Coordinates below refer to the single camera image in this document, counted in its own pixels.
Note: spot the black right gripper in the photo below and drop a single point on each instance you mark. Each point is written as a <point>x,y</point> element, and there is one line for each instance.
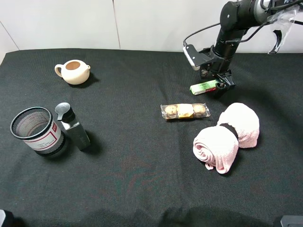
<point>220,67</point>

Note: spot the green candy stick box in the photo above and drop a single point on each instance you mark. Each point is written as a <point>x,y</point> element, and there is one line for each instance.
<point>203,87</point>

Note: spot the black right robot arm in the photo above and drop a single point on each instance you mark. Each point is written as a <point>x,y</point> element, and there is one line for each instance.
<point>236,18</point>

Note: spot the gold chocolate ball pack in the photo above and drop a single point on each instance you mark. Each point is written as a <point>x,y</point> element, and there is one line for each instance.
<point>184,111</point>

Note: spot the pink rolled towel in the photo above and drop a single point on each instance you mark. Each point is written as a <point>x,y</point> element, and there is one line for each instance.
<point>217,146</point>

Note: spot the clear plastic wrap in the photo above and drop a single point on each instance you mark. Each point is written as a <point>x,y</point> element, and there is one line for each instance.
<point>281,23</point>

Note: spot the black tablecloth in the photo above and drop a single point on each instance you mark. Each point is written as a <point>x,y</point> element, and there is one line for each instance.
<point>141,170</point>

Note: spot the beige ceramic teapot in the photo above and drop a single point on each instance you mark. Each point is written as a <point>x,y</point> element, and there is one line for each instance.
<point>74,72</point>

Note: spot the dark grey pump bottle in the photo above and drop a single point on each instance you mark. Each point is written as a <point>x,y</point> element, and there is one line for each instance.
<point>72,125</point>

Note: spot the black mesh pen cup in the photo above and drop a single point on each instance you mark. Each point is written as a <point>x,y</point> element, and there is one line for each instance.
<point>36,127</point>

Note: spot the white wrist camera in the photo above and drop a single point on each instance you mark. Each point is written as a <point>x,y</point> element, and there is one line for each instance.
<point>190,58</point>

